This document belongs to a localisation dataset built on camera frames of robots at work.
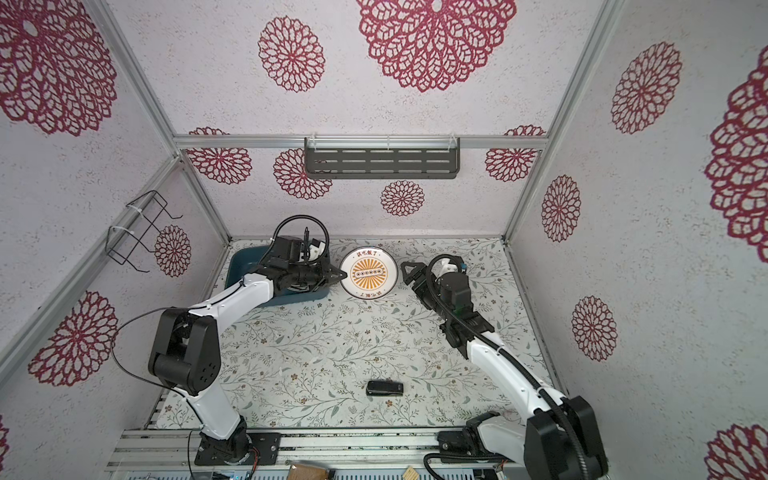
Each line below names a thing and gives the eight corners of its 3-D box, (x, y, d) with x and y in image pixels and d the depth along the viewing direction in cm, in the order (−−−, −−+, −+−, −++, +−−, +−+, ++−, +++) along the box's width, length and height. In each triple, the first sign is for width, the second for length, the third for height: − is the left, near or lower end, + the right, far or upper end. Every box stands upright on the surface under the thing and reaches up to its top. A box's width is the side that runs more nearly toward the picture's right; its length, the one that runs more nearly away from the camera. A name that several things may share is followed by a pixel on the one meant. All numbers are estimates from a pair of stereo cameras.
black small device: (367, 395, 84) (366, 390, 81) (367, 384, 86) (366, 378, 83) (402, 395, 84) (403, 390, 81) (402, 384, 86) (403, 378, 83)
